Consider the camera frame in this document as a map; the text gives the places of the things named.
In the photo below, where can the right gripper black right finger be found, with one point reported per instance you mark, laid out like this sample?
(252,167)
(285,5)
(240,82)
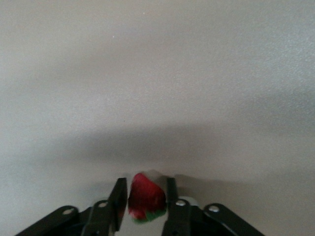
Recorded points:
(182,221)

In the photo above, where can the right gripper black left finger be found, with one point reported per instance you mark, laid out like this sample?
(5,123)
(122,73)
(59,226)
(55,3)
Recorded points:
(98,221)

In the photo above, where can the red strawberry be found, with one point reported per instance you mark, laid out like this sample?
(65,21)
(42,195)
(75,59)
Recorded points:
(146,194)

